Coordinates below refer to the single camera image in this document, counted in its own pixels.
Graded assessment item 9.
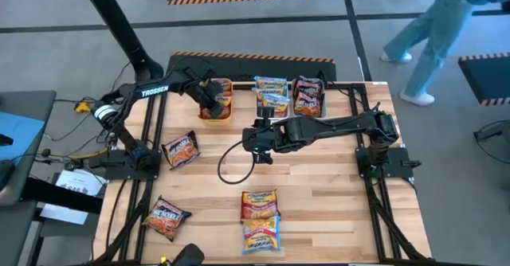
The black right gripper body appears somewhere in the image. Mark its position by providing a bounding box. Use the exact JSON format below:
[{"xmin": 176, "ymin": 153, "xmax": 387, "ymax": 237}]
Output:
[{"xmin": 241, "ymin": 124, "xmax": 280, "ymax": 155}]

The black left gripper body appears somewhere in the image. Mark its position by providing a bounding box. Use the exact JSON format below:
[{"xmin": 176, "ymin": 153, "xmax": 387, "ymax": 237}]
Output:
[{"xmin": 181, "ymin": 66, "xmax": 224, "ymax": 108}]

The white plastic bin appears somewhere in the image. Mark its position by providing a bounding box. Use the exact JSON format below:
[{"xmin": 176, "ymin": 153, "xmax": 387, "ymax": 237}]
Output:
[{"xmin": 253, "ymin": 77, "xmax": 291, "ymax": 126}]

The orange plastic bin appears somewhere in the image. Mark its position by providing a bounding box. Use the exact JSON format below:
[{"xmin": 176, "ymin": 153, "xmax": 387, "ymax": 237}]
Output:
[{"xmin": 198, "ymin": 77, "xmax": 235, "ymax": 127}]

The grey plastic bin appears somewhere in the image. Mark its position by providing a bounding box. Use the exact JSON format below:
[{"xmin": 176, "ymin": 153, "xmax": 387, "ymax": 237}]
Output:
[{"xmin": 292, "ymin": 77, "xmax": 331, "ymax": 120}]

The printed white paper sheet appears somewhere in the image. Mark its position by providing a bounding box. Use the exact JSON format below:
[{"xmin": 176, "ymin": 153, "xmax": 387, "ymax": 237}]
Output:
[{"xmin": 53, "ymin": 169, "xmax": 107, "ymax": 198}]

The grey desk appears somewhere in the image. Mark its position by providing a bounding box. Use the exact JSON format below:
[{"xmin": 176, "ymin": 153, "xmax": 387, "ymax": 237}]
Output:
[{"xmin": 0, "ymin": 89, "xmax": 57, "ymax": 266}]

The black desk crossbar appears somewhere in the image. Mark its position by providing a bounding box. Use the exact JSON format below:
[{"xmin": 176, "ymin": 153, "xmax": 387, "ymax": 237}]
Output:
[{"xmin": 22, "ymin": 177, "xmax": 104, "ymax": 215}]

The plain white paper sheet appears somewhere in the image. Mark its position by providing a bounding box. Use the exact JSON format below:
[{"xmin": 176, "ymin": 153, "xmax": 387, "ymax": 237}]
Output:
[{"xmin": 39, "ymin": 204, "xmax": 89, "ymax": 226}]

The black computer mouse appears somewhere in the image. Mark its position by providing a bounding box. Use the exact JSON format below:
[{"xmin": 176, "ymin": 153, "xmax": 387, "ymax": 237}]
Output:
[{"xmin": 0, "ymin": 158, "xmax": 16, "ymax": 194}]

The black metal rig frame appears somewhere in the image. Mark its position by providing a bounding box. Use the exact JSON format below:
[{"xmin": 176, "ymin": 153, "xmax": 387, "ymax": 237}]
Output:
[{"xmin": 81, "ymin": 80, "xmax": 439, "ymax": 266}]

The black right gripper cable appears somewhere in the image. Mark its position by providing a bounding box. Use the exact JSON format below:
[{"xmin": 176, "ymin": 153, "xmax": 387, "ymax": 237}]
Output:
[{"xmin": 217, "ymin": 136, "xmax": 258, "ymax": 186}]

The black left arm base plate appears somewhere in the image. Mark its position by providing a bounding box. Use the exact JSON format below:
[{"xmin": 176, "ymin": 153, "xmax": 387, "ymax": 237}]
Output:
[{"xmin": 89, "ymin": 150, "xmax": 163, "ymax": 182}]

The yellow power cable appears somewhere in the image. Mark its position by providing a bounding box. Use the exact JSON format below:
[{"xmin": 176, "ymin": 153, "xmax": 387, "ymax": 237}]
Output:
[{"xmin": 37, "ymin": 100, "xmax": 119, "ymax": 162}]

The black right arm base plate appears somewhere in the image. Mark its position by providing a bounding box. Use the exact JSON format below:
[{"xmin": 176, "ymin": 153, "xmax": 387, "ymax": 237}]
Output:
[{"xmin": 355, "ymin": 146, "xmax": 422, "ymax": 179}]

